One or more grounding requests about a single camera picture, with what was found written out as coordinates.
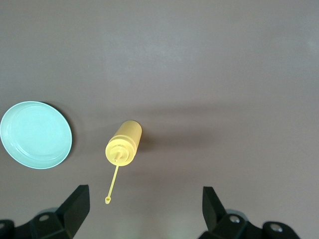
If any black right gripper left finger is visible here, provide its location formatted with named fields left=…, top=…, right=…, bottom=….
left=0, top=184, right=90, bottom=239

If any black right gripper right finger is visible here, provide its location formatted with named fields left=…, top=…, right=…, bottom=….
left=198, top=186, right=300, bottom=239

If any yellow squeeze bottle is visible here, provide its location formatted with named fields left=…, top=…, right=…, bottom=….
left=104, top=120, right=143, bottom=205

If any green plate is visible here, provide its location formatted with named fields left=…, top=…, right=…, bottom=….
left=0, top=101, right=73, bottom=170

